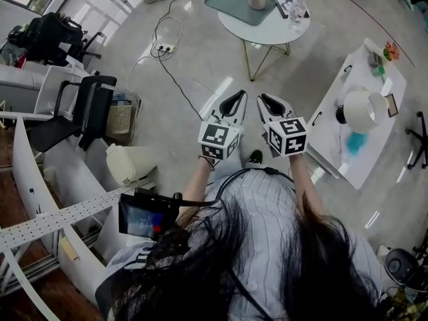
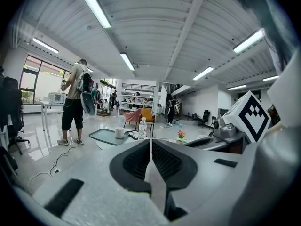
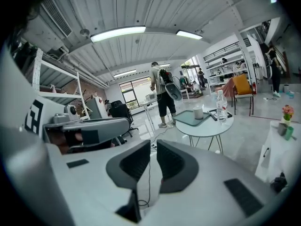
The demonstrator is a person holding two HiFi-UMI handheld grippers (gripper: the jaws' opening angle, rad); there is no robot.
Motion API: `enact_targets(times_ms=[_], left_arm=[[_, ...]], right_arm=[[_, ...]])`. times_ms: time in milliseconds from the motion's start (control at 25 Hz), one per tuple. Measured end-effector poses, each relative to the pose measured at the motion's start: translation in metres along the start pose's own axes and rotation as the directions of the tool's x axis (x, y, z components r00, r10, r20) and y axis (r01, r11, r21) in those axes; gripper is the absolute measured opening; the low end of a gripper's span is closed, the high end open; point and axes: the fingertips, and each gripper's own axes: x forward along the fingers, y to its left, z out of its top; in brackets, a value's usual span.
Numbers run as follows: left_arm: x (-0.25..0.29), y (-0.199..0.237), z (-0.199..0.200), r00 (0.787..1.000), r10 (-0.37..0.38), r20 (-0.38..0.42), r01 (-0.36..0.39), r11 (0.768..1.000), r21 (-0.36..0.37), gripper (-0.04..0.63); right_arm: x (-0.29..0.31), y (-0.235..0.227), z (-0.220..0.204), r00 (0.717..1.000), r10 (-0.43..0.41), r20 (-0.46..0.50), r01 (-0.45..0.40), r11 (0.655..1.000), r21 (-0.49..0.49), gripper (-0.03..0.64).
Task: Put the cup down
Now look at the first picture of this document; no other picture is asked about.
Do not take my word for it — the clear plastic water bottle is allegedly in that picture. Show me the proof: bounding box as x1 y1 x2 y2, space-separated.
288 0 308 31

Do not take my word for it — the black chest cable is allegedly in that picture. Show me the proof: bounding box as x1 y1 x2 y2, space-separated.
213 167 295 204

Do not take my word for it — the blue fluffy duster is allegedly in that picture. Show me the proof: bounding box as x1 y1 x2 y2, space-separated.
346 130 369 155

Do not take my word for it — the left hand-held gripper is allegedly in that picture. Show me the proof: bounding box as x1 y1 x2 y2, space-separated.
197 90 249 162

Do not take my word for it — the white perforated rail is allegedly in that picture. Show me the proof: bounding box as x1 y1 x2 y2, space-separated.
0 175 153 252

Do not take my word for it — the black star chair base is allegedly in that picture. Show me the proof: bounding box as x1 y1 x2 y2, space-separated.
405 111 428 171

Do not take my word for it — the person's left forearm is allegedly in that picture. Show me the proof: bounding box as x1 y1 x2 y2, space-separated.
180 157 218 210

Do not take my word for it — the white power cable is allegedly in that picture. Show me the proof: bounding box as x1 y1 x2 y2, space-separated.
125 14 185 98

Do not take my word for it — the small brown picture frame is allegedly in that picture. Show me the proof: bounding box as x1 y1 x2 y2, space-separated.
384 92 399 118

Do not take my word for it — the beige wicker basket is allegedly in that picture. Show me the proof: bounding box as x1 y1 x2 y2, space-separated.
106 104 134 135

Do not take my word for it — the person's right forearm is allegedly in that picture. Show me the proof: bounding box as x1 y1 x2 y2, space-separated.
288 154 327 220

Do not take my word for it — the black office chair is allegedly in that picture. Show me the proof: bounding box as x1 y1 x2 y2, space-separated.
25 75 118 153
60 15 107 67

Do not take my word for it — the black tablet screen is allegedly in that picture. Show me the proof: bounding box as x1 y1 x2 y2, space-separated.
118 192 183 240

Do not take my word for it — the black backpack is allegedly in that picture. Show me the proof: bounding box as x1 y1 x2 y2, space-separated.
8 11 84 65

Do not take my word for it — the black wrist band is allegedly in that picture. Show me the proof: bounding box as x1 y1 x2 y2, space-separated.
198 154 217 172

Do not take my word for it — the white lampshade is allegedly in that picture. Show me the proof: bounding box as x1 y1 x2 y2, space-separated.
335 90 391 134

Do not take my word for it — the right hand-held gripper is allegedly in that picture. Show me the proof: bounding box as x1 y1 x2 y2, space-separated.
256 93 308 158

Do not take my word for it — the black power cable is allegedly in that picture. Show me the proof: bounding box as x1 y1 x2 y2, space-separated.
158 53 205 122
149 0 192 60

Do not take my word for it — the white low cabinet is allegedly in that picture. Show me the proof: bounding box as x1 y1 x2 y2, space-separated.
306 37 408 190

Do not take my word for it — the black round appliance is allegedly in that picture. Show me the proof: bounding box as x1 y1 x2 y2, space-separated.
384 248 419 286

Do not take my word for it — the cream cushion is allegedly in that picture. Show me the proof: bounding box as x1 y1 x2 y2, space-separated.
106 144 158 185

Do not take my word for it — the person's striped grey shirt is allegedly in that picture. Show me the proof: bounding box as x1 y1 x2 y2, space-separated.
95 169 384 321

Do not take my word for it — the green rectangular tray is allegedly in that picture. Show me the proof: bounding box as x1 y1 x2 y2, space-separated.
204 0 278 26

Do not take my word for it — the round white side table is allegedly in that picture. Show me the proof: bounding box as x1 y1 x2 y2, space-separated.
217 0 311 82

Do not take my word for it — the pot of colourful flowers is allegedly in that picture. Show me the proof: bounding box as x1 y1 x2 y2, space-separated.
383 41 401 62

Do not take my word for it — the white plastic chair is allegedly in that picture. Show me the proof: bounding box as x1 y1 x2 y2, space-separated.
35 64 98 115

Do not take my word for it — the black framed antler picture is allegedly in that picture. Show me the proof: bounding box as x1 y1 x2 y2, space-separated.
270 0 310 19

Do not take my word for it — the grey sofa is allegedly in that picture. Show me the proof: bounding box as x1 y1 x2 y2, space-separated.
0 64 46 96

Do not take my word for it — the white curved panel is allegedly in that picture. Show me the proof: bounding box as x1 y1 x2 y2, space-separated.
11 115 111 307

